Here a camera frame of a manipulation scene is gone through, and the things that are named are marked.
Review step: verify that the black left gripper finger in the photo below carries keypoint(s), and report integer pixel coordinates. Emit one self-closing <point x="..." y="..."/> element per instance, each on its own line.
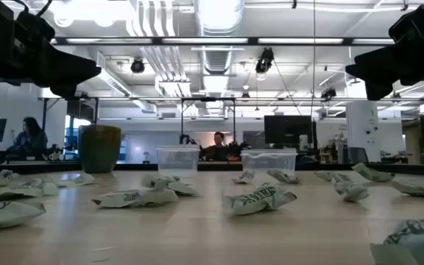
<point x="68" y="70"/>
<point x="64" y="92"/>

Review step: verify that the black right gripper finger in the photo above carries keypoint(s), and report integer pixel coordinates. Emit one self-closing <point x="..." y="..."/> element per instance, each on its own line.
<point x="378" y="92"/>
<point x="377" y="66"/>

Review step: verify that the black background robot arm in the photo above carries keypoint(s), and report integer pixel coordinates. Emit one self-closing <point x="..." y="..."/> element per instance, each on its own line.
<point x="187" y="140"/>

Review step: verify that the large clear plastic bin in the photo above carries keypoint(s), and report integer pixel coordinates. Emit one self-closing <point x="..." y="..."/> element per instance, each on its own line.
<point x="269" y="162"/>

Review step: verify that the small clear plastic bin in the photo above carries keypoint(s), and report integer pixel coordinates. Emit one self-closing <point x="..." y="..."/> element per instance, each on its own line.
<point x="177" y="162"/>

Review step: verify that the black hanging box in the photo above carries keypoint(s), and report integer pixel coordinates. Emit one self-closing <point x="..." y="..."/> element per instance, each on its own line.
<point x="85" y="110"/>

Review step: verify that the white pillar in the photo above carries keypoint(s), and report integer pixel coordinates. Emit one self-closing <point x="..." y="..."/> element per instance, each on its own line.
<point x="363" y="132"/>

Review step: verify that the black round spotlight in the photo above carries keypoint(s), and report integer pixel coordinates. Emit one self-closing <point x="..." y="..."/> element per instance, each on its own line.
<point x="137" y="66"/>
<point x="328" y="92"/>

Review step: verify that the person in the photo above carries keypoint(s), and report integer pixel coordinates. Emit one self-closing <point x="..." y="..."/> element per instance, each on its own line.
<point x="217" y="149"/>
<point x="31" y="140"/>

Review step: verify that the white mug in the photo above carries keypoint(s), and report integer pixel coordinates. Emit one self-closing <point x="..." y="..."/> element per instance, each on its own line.
<point x="54" y="156"/>

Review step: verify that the dark office chair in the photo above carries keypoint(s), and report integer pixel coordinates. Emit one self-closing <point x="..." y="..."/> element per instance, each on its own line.
<point x="357" y="154"/>

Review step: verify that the olive ceramic cup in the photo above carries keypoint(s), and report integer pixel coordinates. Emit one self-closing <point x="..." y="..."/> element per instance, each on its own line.
<point x="99" y="151"/>

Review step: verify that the black beam with light strips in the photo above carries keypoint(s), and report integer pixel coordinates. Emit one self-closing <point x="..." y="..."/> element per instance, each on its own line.
<point x="157" y="41"/>

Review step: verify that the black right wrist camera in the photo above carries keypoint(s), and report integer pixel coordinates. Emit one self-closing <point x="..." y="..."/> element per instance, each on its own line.
<point x="412" y="24"/>

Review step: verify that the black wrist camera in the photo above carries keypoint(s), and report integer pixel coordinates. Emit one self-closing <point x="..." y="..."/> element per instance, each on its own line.
<point x="35" y="27"/>
<point x="412" y="24"/>

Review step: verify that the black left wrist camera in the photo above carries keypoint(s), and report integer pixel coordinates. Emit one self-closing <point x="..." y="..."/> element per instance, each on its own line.
<point x="35" y="27"/>

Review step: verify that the black overhead camera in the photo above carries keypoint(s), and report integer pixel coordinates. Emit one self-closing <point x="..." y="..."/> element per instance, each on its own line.
<point x="265" y="59"/>

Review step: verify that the black background rig frame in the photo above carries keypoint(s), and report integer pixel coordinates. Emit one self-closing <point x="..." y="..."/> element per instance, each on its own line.
<point x="208" y="99"/>

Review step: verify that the silver ventilation duct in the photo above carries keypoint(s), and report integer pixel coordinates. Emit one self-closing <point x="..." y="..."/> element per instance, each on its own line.
<point x="217" y="18"/>

